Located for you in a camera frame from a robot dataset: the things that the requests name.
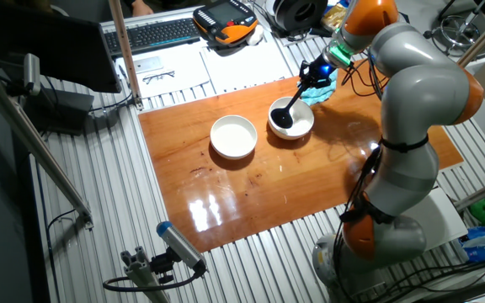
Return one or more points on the blue tissue packet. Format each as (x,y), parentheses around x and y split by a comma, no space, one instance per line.
(480,244)

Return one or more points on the teal terry cloth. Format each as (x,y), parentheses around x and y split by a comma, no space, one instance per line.
(322,96)

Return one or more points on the silver smartphone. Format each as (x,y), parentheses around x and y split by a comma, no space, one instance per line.
(147,64)

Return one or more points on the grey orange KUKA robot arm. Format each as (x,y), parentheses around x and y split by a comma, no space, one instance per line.
(423,92)

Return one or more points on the black computer keyboard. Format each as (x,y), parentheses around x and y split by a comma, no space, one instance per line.
(154,35)

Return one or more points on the grey diagonal camera pole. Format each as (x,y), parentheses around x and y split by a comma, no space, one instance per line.
(36,147)

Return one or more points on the aluminium profile camera bracket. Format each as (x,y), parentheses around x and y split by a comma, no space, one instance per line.
(139,273)

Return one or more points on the black ladle with red accents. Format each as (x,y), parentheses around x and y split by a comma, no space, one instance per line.
(289,111)

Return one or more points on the black monitor base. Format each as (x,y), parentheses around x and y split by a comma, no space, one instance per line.
(65,109)

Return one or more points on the bystander forearm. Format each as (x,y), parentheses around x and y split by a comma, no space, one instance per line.
(141,9)

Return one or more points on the white printed paper sheet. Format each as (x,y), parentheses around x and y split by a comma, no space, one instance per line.
(242,67)
(183,82)

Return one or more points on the glossy wooden board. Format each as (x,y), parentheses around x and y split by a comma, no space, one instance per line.
(225,198)

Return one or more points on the chrome stool base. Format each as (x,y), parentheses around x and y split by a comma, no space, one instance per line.
(457,35)

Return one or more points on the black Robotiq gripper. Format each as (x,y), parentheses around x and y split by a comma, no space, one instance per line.
(319,69)

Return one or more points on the yellow snack packet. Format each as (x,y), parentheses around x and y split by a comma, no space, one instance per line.
(333,17)

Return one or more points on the black rimmed eyeglasses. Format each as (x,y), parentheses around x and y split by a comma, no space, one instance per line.
(152,78)

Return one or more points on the orange black teach pendant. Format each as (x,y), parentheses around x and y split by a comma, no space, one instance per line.
(225,21)

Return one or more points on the green printed camera mount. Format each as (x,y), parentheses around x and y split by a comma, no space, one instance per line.
(338,54)

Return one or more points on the silver blue-ended depth camera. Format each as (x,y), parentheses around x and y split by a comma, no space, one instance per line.
(179,244)

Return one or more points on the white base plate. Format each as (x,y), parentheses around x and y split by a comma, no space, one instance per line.
(442,219)

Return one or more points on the black computer monitor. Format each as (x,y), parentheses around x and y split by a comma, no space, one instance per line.
(49,46)

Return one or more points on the white ceramic bowl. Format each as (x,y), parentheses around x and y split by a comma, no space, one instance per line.
(234,136)
(303,122)

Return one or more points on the black round spool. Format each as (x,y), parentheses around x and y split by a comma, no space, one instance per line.
(301,14)

